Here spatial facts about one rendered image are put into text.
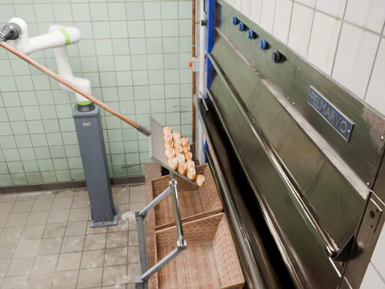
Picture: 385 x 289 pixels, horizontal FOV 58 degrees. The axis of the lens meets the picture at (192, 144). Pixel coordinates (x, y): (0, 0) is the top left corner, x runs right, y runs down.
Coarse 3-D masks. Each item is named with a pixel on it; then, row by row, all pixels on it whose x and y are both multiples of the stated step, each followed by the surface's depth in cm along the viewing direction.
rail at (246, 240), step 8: (200, 112) 227; (208, 128) 209; (208, 136) 200; (216, 152) 186; (216, 160) 179; (224, 176) 167; (224, 184) 163; (232, 200) 151; (232, 208) 149; (240, 216) 143; (240, 224) 139; (248, 240) 131; (248, 248) 128; (256, 264) 122; (256, 272) 119; (264, 280) 116; (264, 288) 113
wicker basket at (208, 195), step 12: (204, 168) 282; (156, 180) 280; (168, 180) 282; (156, 192) 287; (180, 192) 290; (192, 192) 290; (204, 192) 277; (216, 192) 250; (156, 204) 277; (168, 204) 277; (180, 204) 276; (192, 204) 276; (204, 204) 271; (216, 204) 246; (156, 216) 264; (168, 216) 265; (192, 216) 234; (204, 216) 236; (156, 228) 235
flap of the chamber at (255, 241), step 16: (208, 112) 234; (208, 144) 199; (224, 144) 198; (224, 160) 183; (240, 176) 172; (224, 192) 162; (240, 192) 161; (240, 208) 150; (256, 208) 152; (256, 224) 143; (240, 240) 137; (256, 240) 135; (272, 240) 136; (256, 256) 128; (272, 256) 129; (272, 272) 122; (288, 272) 123; (272, 288) 116; (288, 288) 117
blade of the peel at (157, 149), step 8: (152, 120) 254; (152, 128) 244; (160, 128) 254; (152, 136) 233; (160, 136) 243; (152, 144) 224; (160, 144) 232; (152, 152) 215; (160, 152) 223; (152, 160) 207; (160, 160) 214; (168, 168) 212; (176, 168) 221; (184, 176) 220
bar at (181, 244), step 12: (168, 192) 207; (144, 216) 215; (180, 228) 172; (180, 240) 165; (144, 252) 229; (180, 252) 166; (144, 264) 235; (156, 264) 170; (144, 276) 171; (144, 288) 247
